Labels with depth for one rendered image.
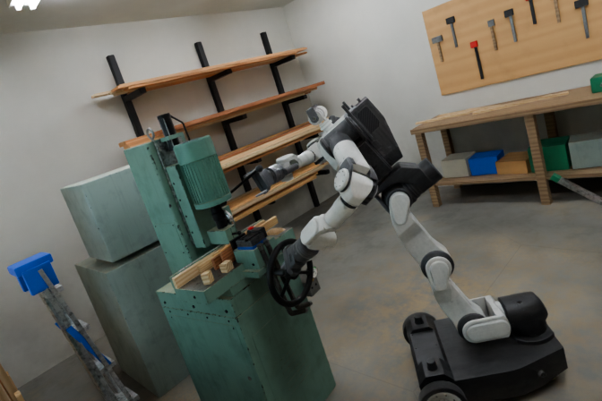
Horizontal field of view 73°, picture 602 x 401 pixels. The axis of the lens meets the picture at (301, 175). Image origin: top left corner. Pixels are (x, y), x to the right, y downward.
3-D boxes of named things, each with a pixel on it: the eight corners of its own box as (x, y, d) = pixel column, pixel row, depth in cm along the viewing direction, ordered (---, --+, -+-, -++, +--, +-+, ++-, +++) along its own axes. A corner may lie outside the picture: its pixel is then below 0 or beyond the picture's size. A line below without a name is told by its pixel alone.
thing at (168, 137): (173, 149, 189) (159, 115, 186) (163, 152, 194) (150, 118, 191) (186, 145, 195) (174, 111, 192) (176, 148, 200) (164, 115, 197)
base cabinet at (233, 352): (287, 456, 185) (236, 319, 172) (208, 422, 222) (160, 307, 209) (337, 385, 219) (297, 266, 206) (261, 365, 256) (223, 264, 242)
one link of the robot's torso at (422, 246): (451, 258, 196) (404, 176, 189) (461, 275, 179) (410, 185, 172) (423, 272, 199) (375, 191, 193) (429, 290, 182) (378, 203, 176)
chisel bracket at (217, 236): (230, 247, 189) (224, 230, 188) (211, 247, 198) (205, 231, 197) (241, 240, 195) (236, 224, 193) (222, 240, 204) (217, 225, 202)
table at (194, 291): (223, 307, 157) (218, 294, 155) (177, 301, 176) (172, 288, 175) (311, 237, 202) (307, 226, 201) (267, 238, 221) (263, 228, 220)
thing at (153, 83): (195, 304, 373) (92, 43, 328) (167, 296, 413) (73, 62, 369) (363, 194, 553) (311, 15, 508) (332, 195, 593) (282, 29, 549)
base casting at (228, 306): (236, 319, 172) (228, 300, 171) (160, 307, 209) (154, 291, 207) (296, 266, 206) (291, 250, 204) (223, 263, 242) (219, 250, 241)
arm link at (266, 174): (257, 166, 191) (273, 158, 200) (246, 174, 197) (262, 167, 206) (271, 189, 191) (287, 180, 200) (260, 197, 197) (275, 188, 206)
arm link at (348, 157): (387, 178, 133) (365, 147, 151) (355, 166, 128) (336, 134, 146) (369, 206, 137) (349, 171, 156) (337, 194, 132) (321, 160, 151)
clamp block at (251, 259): (259, 270, 173) (253, 251, 172) (238, 269, 182) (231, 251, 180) (280, 253, 184) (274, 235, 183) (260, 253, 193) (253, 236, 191)
